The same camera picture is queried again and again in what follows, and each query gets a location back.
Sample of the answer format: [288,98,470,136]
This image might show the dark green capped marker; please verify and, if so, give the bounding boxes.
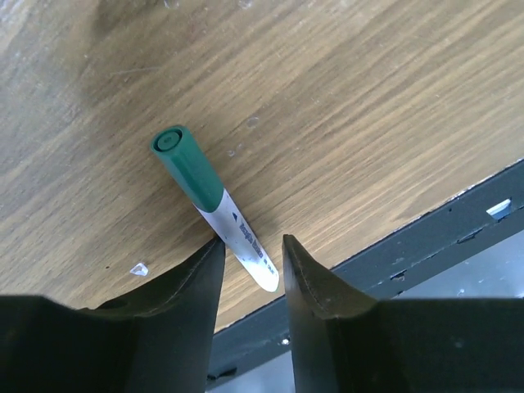
[151,125,280,292]

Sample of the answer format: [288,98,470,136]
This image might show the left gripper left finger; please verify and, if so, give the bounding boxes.
[1,238,225,392]

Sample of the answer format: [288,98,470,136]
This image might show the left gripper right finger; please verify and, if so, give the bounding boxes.
[282,235,523,392]

